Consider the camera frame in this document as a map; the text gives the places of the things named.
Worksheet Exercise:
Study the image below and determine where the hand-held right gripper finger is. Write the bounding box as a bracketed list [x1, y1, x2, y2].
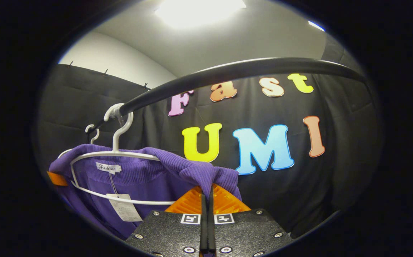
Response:
[208, 184, 294, 257]
[126, 186, 207, 257]

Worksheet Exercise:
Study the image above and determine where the black metal clothes rack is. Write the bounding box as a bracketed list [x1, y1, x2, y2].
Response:
[87, 57, 368, 138]

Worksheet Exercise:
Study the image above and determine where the purple ribbed shirt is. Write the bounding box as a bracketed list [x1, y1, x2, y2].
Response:
[48, 144, 243, 240]

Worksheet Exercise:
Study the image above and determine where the white plastic clothes hanger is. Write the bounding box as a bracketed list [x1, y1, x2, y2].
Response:
[69, 103, 176, 206]
[57, 124, 100, 158]

